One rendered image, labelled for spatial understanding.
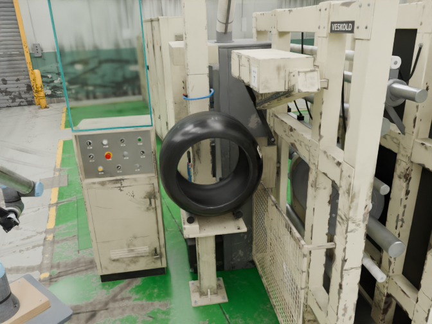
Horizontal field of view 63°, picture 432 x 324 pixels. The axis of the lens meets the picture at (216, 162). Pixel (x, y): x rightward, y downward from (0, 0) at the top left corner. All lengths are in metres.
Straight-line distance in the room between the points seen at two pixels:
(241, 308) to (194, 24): 1.95
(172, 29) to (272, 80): 3.93
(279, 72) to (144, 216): 1.65
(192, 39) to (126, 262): 1.80
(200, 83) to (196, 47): 0.20
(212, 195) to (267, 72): 0.95
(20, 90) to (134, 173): 8.74
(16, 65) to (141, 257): 8.80
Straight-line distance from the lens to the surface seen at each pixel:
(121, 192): 2.70
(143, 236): 2.87
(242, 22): 12.05
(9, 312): 2.07
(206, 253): 2.61
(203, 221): 2.19
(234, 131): 1.84
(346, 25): 1.54
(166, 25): 5.39
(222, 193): 2.23
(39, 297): 2.14
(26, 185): 2.25
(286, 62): 1.59
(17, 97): 11.26
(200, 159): 2.26
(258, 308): 2.78
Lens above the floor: 1.92
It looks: 21 degrees down
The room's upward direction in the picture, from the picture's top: 2 degrees counter-clockwise
